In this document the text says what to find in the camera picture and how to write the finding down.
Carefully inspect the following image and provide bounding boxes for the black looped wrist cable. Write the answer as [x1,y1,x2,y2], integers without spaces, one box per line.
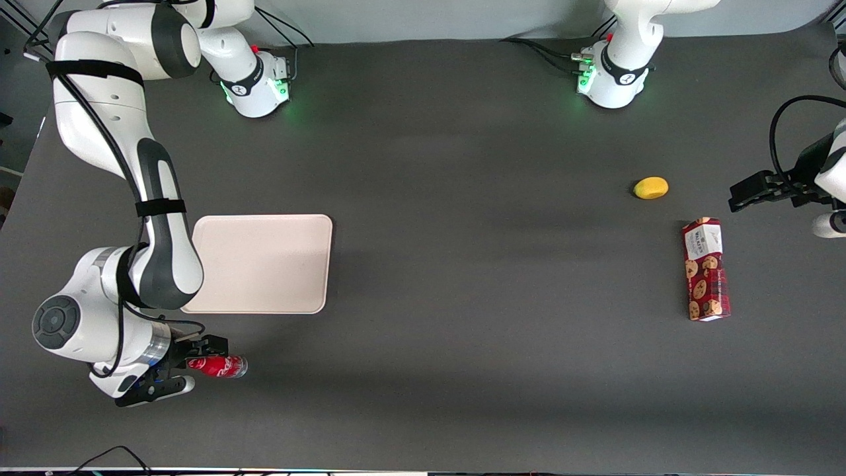
[768,95,846,192]

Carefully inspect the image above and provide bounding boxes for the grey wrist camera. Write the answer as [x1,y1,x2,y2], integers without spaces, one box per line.
[812,210,846,239]
[91,361,196,408]

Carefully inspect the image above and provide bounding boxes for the black left arm base cables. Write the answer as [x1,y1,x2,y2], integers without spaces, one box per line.
[498,16,619,75]

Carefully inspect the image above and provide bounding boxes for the thin black floor cable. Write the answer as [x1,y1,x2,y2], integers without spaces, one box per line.
[66,445,154,476]

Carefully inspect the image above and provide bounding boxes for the black right arm base cables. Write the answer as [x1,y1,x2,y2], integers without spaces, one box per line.
[250,7,316,83]

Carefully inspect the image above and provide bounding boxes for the red coke bottle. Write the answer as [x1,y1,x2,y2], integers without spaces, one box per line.
[187,355,249,379]

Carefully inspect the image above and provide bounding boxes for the black frame rail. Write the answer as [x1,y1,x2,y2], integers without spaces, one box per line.
[0,0,60,47]

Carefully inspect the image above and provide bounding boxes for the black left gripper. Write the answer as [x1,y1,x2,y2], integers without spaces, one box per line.
[728,132,835,213]

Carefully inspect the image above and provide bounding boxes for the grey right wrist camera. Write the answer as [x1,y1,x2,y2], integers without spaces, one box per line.
[91,361,196,408]

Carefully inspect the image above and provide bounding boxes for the yellow lemon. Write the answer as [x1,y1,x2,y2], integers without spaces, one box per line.
[633,177,670,200]

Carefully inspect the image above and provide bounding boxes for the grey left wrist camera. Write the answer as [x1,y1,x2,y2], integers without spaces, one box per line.
[812,210,846,239]

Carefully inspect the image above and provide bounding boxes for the black arm base cables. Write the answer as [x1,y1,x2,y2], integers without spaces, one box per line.
[250,7,316,83]
[498,16,619,75]

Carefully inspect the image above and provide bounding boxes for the dark grey table mat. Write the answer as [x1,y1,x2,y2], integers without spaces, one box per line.
[0,23,846,473]

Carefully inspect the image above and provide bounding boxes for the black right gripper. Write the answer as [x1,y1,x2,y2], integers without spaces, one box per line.
[159,333,230,385]

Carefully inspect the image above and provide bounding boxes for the beige plastic tray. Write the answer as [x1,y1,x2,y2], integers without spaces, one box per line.
[180,214,333,315]

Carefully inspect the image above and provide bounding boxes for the red cookie box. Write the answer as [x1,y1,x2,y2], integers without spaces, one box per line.
[681,217,732,323]

